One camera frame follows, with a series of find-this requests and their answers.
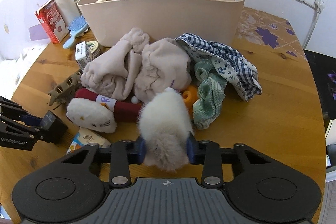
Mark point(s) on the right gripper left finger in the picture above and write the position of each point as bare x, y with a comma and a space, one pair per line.
123, 154

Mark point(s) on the purple floral table mat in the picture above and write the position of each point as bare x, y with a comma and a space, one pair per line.
268, 30

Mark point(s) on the beige plastic storage bin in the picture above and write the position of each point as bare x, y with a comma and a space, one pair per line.
213, 20

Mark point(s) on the blue hair brush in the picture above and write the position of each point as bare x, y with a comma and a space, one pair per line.
77, 27

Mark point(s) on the pink beige cloth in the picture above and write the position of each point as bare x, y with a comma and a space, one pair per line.
113, 73
164, 64

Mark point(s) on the hello kitty red plush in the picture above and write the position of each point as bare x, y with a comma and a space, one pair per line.
101, 113

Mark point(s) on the round decorated tin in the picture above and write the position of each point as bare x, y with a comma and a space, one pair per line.
94, 47

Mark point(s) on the colorful cartoon snack pack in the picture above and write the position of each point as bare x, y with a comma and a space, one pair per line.
84, 137

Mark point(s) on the white fluffy plush toy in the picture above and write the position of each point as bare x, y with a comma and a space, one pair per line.
164, 124

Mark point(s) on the blue checkered cloth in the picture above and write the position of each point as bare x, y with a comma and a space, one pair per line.
228, 62

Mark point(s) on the small black box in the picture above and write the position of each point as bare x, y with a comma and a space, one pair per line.
52, 128

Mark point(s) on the blue white patterned small box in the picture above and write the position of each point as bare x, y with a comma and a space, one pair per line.
83, 54

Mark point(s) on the red carton box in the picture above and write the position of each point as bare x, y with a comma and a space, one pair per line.
52, 21

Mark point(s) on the green checkered cloth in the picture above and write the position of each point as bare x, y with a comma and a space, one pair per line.
210, 94

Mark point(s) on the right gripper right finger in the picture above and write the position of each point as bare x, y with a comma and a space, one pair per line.
208, 154

